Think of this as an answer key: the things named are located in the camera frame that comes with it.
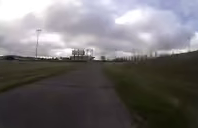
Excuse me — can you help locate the row of thin poles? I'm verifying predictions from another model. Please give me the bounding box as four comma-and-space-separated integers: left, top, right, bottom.
118, 48, 160, 63

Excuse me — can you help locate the dark asphalt path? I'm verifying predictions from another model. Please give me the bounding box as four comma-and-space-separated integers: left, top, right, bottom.
0, 61, 138, 128

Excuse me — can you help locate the tall floodlight pole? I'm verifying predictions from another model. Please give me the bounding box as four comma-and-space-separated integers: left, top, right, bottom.
34, 28, 43, 60

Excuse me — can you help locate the grass field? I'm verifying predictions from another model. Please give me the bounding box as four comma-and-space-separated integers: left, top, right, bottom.
0, 59, 85, 96
101, 48, 198, 128

